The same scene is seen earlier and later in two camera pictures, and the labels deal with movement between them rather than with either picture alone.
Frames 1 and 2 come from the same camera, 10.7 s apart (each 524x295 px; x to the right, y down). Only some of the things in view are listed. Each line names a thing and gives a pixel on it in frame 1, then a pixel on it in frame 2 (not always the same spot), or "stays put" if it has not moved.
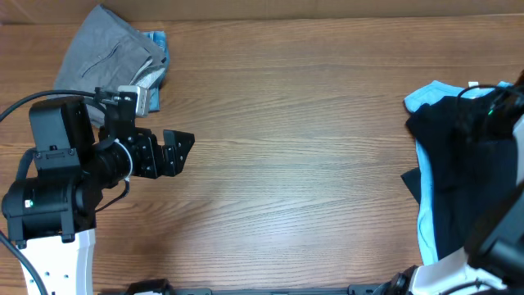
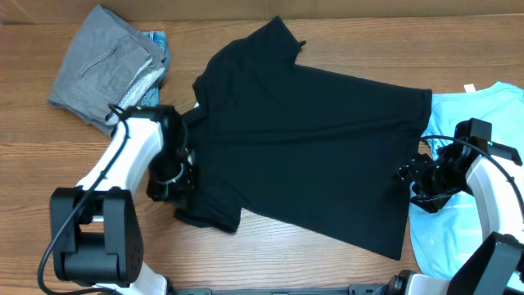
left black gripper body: [144, 156] to [169, 180]
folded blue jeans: [160, 40] stays put
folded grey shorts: [108, 52] stays put
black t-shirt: [471, 163] to [276, 136]
